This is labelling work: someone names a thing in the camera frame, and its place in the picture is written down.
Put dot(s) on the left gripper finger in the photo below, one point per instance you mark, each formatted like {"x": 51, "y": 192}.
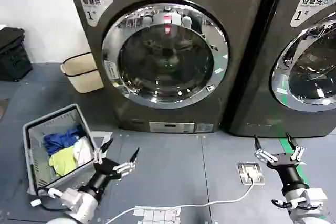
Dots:
{"x": 126, "y": 167}
{"x": 99, "y": 154}

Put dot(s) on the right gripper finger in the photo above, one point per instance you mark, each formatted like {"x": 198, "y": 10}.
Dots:
{"x": 297, "y": 151}
{"x": 263, "y": 154}

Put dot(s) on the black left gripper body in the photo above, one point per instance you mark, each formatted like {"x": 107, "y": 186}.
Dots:
{"x": 101, "y": 174}

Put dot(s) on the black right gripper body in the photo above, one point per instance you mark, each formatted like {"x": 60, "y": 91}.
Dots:
{"x": 287, "y": 167}

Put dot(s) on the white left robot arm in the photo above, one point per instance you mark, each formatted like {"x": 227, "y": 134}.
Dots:
{"x": 81, "y": 205}

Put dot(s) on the green floor tape strip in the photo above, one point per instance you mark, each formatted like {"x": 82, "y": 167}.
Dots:
{"x": 284, "y": 143}

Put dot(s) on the white garment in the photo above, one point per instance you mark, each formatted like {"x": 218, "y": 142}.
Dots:
{"x": 82, "y": 150}

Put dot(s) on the steel floor socket plate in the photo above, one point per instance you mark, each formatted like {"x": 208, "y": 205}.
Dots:
{"x": 242, "y": 175}

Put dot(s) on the yellow garment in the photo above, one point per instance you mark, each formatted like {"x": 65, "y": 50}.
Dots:
{"x": 63, "y": 161}

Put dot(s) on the blue garment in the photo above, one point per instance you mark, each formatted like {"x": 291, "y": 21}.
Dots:
{"x": 59, "y": 140}

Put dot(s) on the grey plastic laundry basket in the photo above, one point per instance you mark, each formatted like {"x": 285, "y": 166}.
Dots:
{"x": 31, "y": 155}

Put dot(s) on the round glass dryer door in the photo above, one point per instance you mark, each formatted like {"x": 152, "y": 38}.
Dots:
{"x": 168, "y": 77}
{"x": 315, "y": 77}

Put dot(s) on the beige bin with black trim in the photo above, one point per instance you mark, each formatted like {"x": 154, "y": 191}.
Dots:
{"x": 84, "y": 74}

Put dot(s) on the grey dryer with closed door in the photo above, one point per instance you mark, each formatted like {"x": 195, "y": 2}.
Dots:
{"x": 236, "y": 51}

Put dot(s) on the black plastic crate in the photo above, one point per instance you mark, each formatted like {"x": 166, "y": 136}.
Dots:
{"x": 14, "y": 64}

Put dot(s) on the black folded fabric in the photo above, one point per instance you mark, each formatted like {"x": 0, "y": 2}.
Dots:
{"x": 10, "y": 36}

